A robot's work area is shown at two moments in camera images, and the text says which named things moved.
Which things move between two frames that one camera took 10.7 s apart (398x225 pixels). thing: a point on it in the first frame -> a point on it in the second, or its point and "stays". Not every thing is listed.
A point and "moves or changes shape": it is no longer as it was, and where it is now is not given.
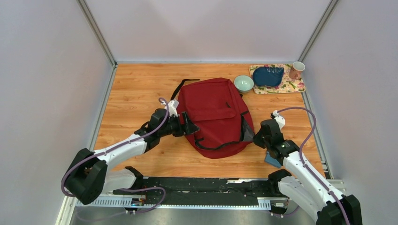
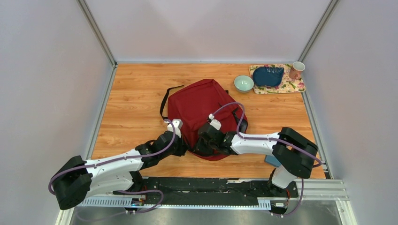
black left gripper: x=188 y=127 -> x=183 y=149
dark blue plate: x=268 y=76 stays
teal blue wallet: x=268 y=159 stays
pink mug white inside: x=296 y=71 stays
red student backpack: x=225 y=127 moves or changes shape
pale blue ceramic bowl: x=243 y=83 stays
